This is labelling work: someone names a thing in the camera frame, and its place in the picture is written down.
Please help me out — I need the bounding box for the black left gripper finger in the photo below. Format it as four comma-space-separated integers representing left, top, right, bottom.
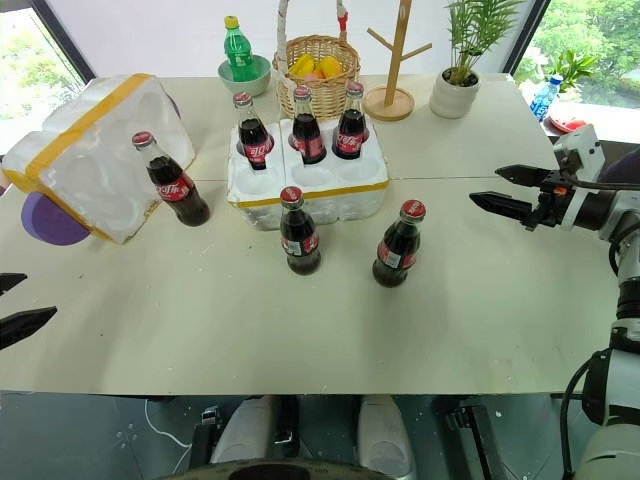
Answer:
0, 272, 29, 297
0, 306, 59, 352

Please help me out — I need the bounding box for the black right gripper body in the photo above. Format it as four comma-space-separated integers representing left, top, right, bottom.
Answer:
523, 168, 572, 231

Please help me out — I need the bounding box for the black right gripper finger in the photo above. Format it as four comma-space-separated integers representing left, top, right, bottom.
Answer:
469, 191, 538, 224
495, 163, 541, 189

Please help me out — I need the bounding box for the glass cola bottle red cap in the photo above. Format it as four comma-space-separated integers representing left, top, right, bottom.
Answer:
131, 130, 212, 229
278, 185, 322, 277
371, 199, 428, 289
290, 85, 328, 167
232, 92, 275, 172
331, 81, 371, 162

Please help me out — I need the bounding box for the tilted white foam box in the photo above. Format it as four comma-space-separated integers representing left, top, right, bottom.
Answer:
0, 73, 197, 246

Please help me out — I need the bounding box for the white foam bottle crate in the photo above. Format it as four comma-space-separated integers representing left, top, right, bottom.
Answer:
226, 117, 391, 232

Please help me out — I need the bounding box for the red flat object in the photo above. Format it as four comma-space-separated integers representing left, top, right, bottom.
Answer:
546, 115, 587, 135

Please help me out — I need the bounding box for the purple round disc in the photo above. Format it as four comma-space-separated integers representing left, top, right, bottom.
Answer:
20, 191, 94, 248

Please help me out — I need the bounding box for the blue drink bottle white cap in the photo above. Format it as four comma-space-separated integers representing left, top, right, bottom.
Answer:
529, 73, 565, 123

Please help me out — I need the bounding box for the white ribbed plant pot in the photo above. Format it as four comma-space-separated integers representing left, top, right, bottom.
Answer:
429, 66, 483, 120

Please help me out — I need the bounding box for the green palm plant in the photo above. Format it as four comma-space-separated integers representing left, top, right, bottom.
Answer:
441, 0, 525, 84

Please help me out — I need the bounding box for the wooden mug tree stand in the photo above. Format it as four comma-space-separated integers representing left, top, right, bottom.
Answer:
363, 0, 434, 122

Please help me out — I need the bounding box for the white rounded robot leg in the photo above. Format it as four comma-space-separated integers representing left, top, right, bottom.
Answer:
209, 396, 275, 465
356, 393, 417, 477

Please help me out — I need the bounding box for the pale green bowl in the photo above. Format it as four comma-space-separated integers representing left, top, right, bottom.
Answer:
217, 54, 273, 98

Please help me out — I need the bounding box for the dark rounded robot torso edge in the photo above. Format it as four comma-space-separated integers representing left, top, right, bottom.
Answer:
183, 455, 404, 480

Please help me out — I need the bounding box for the green soda bottle yellow cap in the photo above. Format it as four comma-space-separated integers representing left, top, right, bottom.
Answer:
222, 15, 262, 82

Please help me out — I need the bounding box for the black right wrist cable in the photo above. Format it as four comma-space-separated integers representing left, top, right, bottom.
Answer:
558, 152, 640, 192

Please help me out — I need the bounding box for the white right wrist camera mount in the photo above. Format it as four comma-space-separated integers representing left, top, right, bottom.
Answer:
552, 124, 606, 232

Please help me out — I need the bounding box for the black window frame post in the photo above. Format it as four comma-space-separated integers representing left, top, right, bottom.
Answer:
33, 0, 97, 87
501, 0, 552, 76

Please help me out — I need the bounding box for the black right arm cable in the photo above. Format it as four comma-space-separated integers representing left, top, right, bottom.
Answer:
558, 348, 614, 480

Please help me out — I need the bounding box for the wicker basket with handle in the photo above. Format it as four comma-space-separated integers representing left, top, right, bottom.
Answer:
271, 0, 363, 122

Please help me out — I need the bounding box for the black table frame bracket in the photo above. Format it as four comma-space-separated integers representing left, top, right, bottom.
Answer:
443, 398, 503, 480
191, 403, 225, 472

